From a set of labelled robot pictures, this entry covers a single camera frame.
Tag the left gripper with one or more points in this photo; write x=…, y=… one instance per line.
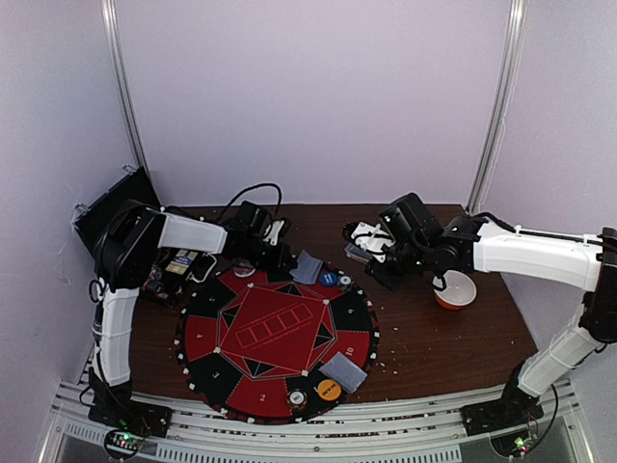
x=278, y=265

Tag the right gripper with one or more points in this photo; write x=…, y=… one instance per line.
x=381, y=269

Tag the deck of blue cards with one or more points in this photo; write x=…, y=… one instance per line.
x=356, y=253

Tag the blue small blind button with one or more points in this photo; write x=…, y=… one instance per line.
x=328, y=279

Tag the small pile of dealt cards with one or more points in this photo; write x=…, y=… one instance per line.
x=345, y=372

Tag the red poker chip stack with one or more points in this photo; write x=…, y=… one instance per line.
x=297, y=400

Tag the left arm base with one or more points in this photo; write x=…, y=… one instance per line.
x=137, y=417

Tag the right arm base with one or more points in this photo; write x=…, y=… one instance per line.
x=495, y=415

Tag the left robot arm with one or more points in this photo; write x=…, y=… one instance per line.
x=112, y=327

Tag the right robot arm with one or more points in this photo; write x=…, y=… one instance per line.
x=411, y=240

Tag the Texas Hold'em card box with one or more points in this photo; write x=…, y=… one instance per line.
x=181, y=262

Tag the white and orange bowl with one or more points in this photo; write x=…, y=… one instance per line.
x=454, y=290

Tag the round poker table mat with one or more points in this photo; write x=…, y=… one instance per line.
x=244, y=344

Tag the orange big blind button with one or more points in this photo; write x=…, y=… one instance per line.
x=329, y=390

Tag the black poker set case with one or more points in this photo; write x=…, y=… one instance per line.
x=125, y=229

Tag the front aluminium rail frame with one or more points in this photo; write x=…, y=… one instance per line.
x=426, y=429

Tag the right aluminium frame post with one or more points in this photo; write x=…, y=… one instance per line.
x=505, y=87

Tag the aluminium frame post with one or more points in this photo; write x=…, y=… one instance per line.
x=505, y=87
x=113, y=36

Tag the left aluminium frame post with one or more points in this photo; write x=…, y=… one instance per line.
x=113, y=36

